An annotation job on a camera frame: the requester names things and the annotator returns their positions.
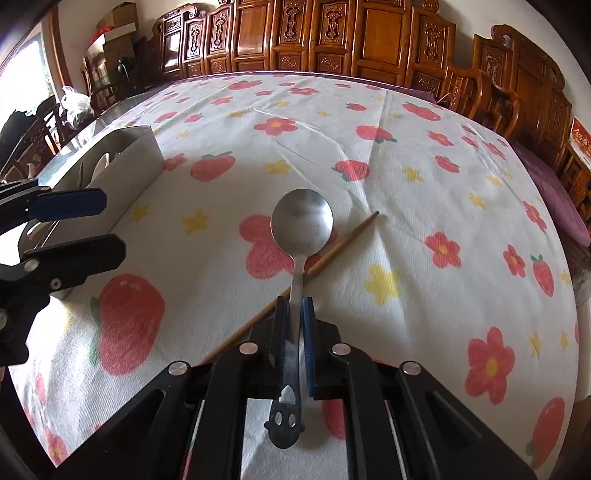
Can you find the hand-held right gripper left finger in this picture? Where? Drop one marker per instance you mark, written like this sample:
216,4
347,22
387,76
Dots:
282,337

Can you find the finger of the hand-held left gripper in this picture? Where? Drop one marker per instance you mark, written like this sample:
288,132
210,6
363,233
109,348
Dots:
83,258
69,204

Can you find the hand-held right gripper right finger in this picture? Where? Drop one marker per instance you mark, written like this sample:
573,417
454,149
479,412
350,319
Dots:
308,341

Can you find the beige spoon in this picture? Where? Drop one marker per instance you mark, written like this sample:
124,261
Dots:
100,165

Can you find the grey utensil box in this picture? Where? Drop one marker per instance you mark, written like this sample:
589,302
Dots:
134,161

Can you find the dark wooden chair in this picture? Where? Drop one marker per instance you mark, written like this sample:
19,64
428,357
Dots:
32,143

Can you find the white plastic bag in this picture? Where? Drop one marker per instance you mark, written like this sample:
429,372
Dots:
75,106

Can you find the brown chopstick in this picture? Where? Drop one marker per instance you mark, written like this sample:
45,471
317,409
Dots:
351,233

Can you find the floral fruit print tablecloth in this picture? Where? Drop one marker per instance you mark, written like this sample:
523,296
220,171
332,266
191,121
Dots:
415,207

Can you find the brown cardboard box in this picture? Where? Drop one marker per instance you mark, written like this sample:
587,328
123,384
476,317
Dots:
115,16

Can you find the purple seat cushion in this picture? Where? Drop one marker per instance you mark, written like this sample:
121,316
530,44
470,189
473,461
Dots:
554,194

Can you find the long carved wooden bench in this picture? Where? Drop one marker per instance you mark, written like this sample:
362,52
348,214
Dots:
314,37

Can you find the carved wooden armchair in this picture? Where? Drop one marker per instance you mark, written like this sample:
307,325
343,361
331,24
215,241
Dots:
521,78

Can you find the red box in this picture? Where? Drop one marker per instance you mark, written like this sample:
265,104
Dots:
581,141

